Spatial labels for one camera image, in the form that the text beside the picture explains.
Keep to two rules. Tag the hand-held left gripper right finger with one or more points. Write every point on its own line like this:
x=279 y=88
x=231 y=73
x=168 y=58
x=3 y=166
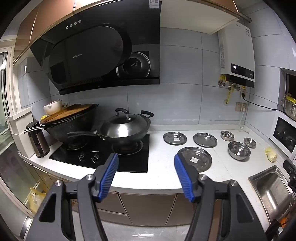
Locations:
x=184 y=179

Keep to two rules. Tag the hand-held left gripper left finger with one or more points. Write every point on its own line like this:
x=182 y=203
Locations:
x=108 y=179

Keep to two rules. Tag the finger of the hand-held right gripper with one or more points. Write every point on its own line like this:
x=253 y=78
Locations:
x=290 y=169

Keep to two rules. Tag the large steel plate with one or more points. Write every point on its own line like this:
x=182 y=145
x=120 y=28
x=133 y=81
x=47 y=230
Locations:
x=198 y=157

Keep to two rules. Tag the small steel bowl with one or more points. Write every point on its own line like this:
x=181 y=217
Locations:
x=250 y=142
x=227 y=135

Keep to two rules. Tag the large steel bowl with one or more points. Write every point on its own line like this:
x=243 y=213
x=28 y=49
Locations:
x=239 y=150

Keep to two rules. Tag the yellow cloth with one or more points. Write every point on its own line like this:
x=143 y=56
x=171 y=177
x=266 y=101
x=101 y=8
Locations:
x=271 y=154

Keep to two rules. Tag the black gas stove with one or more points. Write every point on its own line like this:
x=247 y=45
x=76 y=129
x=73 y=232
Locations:
x=129 y=160

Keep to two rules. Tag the steel sink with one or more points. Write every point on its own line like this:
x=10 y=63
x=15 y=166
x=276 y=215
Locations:
x=272 y=192

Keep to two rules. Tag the white microwave oven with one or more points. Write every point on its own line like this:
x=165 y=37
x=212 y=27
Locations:
x=284 y=136

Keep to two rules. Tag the brown lower cabinet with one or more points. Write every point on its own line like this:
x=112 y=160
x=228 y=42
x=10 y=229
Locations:
x=143 y=208

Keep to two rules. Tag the steel wok lid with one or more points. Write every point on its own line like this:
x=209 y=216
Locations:
x=122 y=126

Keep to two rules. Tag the steel mixing bowl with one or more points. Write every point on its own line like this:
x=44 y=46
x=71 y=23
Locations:
x=290 y=109

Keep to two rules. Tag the large black wok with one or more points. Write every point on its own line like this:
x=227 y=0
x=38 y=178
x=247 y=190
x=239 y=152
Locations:
x=69 y=128

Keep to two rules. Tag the yellow plastic bag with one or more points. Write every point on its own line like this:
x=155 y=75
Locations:
x=35 y=201

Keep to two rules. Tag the dark oil bottle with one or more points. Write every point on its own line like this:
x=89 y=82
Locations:
x=40 y=141

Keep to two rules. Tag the round wooden lid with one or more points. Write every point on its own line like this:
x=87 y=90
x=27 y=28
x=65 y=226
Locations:
x=69 y=111

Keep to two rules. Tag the white ceramic bowl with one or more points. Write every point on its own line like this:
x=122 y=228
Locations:
x=52 y=107

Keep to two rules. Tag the white plastic box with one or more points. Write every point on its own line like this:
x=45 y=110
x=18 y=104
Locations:
x=19 y=129

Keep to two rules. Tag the yellow gas valve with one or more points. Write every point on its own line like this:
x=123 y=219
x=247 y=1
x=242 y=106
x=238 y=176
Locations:
x=222 y=80

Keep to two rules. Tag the white water heater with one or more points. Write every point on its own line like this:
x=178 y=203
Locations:
x=237 y=51

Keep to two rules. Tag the black range hood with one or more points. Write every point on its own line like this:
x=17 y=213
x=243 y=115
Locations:
x=92 y=46

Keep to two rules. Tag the white wall socket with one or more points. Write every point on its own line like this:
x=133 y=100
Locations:
x=241 y=106

